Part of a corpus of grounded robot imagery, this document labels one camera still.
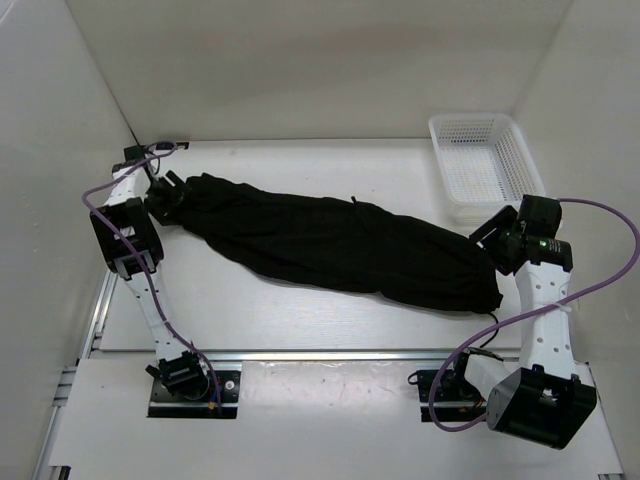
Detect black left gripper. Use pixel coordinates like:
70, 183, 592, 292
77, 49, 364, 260
144, 171, 197, 227

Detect black trousers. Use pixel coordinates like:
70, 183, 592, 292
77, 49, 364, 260
159, 174, 503, 319

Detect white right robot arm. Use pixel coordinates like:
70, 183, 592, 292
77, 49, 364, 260
449, 195, 597, 450

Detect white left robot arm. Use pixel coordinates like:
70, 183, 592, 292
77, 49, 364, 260
82, 161, 212, 401

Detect black corner label plate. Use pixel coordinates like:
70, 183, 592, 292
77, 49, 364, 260
154, 141, 190, 151

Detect white perforated plastic basket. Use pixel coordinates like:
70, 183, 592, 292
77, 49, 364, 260
429, 113, 546, 227

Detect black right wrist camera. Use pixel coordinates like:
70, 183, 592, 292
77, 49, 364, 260
517, 195, 562, 238

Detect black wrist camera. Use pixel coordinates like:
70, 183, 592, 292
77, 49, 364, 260
517, 195, 562, 238
123, 145, 145, 163

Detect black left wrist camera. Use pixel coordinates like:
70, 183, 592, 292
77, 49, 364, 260
123, 145, 145, 163

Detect aluminium left frame rail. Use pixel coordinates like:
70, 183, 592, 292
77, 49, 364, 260
31, 272, 117, 479

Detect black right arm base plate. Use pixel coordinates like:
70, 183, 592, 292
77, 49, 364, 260
407, 370, 486, 423

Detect aluminium front frame rail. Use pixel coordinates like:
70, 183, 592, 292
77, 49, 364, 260
79, 348, 520, 363

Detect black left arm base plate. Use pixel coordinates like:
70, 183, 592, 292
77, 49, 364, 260
147, 363, 242, 420

